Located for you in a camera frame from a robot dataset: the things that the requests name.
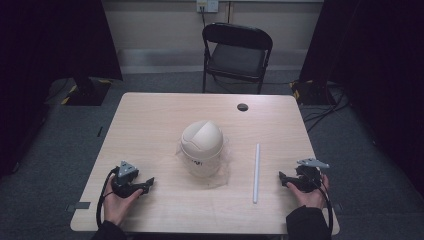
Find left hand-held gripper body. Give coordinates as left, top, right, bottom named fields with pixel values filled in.
left=111, top=160, right=148, bottom=200

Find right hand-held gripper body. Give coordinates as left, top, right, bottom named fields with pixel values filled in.
left=293, top=157, right=331, bottom=194

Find person's right hand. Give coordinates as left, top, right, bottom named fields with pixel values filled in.
left=285, top=173, right=331, bottom=211

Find person's left hand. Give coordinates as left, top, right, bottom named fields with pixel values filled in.
left=102, top=182, right=145, bottom=228

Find white plastic tube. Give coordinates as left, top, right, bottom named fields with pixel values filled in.
left=252, top=143, right=261, bottom=205

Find grey tape strip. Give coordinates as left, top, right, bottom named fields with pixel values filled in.
left=64, top=201, right=92, bottom=213

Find clear plastic bag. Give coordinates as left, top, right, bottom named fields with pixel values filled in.
left=174, top=138, right=233, bottom=190

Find beige swing-lid trash bin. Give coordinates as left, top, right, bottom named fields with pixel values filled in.
left=179, top=119, right=225, bottom=178

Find black stand base striped tape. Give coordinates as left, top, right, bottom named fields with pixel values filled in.
left=60, top=76, right=113, bottom=107
left=289, top=79, right=336, bottom=107

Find black folding chair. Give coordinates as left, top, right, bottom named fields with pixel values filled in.
left=201, top=22, right=274, bottom=96

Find black curtain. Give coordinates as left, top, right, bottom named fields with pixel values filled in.
left=298, top=0, right=424, bottom=198
left=0, top=0, right=124, bottom=178

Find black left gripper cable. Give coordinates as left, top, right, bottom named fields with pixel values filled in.
left=95, top=166, right=120, bottom=229

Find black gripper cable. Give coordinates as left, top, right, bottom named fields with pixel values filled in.
left=312, top=179, right=335, bottom=235
left=95, top=166, right=120, bottom=229

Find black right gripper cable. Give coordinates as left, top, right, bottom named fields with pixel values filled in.
left=312, top=179, right=335, bottom=235

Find black floor cables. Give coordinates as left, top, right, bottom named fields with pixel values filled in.
left=300, top=84, right=350, bottom=134

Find black wall outlet cable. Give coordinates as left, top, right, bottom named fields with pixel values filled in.
left=199, top=5, right=208, bottom=29

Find white wall outlet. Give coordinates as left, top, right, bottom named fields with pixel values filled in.
left=196, top=0, right=220, bottom=14

